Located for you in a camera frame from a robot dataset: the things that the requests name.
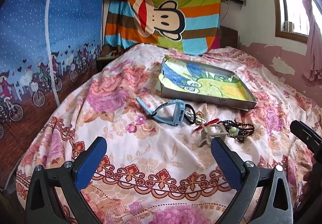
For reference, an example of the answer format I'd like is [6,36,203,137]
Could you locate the black hair tie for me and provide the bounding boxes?
[184,104,197,125]

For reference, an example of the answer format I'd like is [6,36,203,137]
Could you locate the flower charm hair tie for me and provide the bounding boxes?
[227,125,240,137]

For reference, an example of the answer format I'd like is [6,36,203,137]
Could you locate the person's right hand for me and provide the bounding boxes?
[298,157,322,203]

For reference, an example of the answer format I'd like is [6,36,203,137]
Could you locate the beige claw hair clip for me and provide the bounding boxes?
[197,124,228,147]

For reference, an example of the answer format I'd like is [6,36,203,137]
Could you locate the black bead necklace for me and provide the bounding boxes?
[218,118,256,144]

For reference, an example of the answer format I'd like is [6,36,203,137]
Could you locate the pink window curtain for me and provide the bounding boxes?
[302,0,322,86]

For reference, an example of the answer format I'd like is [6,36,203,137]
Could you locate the colourful dinosaur drawing paper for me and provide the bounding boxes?
[158,57,254,102]

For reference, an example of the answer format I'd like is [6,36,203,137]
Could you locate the silver metal hair clip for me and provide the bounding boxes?
[185,111,194,119]

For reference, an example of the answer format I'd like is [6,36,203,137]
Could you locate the dark wooden headboard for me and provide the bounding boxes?
[219,26,238,48]

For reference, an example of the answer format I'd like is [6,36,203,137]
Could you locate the gold chain bracelet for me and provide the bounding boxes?
[195,110,206,126]

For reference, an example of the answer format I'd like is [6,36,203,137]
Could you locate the striped monkey blanket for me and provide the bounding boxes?
[104,0,221,55]

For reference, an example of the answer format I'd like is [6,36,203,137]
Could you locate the window with wooden frame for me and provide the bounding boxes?
[274,0,310,44]

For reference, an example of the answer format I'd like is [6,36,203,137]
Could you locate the floral pink bedspread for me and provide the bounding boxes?
[15,44,321,223]

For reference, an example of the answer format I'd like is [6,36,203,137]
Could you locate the red string bracelet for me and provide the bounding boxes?
[193,118,221,133]

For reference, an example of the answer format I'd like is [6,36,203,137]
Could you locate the grey cardboard tray box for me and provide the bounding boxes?
[158,56,258,110]

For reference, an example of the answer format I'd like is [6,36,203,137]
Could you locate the black nightstand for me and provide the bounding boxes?
[96,56,117,73]

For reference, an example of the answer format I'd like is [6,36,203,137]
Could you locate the blue bicycle print curtain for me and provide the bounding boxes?
[1,0,103,190]

